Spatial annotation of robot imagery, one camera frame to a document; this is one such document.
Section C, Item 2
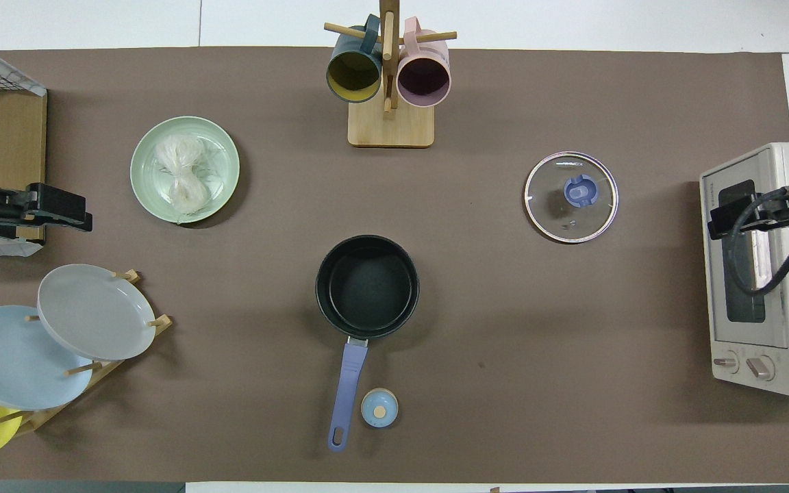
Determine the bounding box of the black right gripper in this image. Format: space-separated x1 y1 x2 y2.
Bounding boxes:
707 179 789 241

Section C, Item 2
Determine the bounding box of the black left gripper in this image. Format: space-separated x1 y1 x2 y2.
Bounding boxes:
0 182 93 241

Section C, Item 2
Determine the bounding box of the white vermicelli bundle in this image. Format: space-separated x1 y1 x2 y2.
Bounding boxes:
154 134 215 224

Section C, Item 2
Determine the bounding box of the glass lid blue knob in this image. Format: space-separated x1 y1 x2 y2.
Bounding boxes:
523 151 619 244

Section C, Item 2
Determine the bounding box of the grey plate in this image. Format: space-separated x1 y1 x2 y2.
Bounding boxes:
37 264 158 362

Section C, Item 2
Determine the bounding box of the light blue plate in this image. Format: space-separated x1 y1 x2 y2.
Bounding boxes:
0 305 95 412

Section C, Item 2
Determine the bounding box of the wooden plate rack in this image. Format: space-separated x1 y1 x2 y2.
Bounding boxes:
0 269 174 436

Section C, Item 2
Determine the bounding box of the light green plate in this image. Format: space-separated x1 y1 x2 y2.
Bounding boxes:
129 116 241 225

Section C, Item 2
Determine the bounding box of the brown table mat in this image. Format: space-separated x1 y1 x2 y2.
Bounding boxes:
0 47 789 483

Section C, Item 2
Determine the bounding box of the dark teal mug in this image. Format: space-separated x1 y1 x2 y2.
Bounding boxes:
326 15 384 104

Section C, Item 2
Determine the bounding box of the pink mug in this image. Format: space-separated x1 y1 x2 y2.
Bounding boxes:
396 17 452 108

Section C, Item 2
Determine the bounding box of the wooden mug tree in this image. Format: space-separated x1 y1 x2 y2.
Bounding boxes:
324 0 458 149

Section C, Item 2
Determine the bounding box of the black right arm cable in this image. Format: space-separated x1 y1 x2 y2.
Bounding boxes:
730 190 789 297

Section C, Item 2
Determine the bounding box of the black pot blue handle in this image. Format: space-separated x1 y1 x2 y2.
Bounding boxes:
315 235 421 452

